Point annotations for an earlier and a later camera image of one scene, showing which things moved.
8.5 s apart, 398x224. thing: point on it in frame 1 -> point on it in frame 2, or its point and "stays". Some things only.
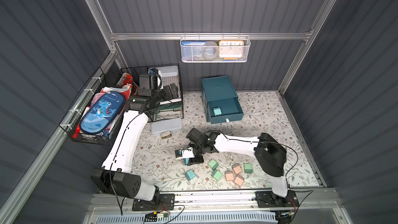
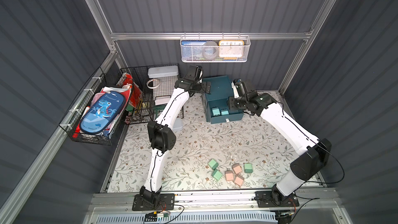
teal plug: x=217 y=111 stays
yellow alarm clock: x=230 y=50 stays
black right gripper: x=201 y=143 -> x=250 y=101
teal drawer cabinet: x=221 y=103 stays
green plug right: x=247 y=168 stays
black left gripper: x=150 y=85 -> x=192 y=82
